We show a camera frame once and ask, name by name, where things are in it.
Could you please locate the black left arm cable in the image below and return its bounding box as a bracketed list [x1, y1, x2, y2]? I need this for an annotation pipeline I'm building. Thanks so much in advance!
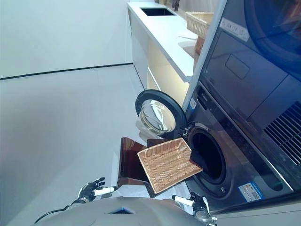
[34, 204, 71, 224]

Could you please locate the energy label sticker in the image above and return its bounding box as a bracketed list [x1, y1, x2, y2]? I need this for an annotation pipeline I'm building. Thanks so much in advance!
[238, 181, 264, 202]

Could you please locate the black inset sink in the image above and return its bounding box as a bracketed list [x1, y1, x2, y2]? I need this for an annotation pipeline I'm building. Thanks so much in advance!
[140, 7, 176, 16]

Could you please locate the brown translucent acrylic stool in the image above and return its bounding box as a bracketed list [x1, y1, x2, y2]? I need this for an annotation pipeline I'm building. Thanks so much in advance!
[117, 137, 174, 198]

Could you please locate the white shelf cabinet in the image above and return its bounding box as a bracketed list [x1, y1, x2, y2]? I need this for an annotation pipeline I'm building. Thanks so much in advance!
[127, 0, 226, 106]

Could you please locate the white dryer label sticker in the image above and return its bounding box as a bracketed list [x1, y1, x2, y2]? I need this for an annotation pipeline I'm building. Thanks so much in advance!
[221, 18, 250, 42]

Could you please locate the woven wicker basket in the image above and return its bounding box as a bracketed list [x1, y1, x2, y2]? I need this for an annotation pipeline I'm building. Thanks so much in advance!
[137, 138, 204, 195]

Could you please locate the round glass washer door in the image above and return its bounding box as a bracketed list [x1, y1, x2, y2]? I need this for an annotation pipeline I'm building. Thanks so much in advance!
[135, 89, 189, 139]

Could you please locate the brown cardboard box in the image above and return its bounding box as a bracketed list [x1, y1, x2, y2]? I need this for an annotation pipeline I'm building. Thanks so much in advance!
[194, 35, 208, 55]

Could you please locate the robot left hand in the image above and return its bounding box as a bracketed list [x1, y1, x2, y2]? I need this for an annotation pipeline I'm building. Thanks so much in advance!
[78, 177, 118, 201]

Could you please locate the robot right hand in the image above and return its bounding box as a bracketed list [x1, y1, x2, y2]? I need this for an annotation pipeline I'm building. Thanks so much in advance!
[172, 192, 210, 213]

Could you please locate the pale wicker tray basket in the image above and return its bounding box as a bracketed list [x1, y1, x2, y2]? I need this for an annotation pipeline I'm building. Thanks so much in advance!
[185, 11, 214, 36]

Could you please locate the silver robot torso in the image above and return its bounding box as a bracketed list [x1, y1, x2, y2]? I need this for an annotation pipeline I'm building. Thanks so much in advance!
[37, 196, 217, 226]

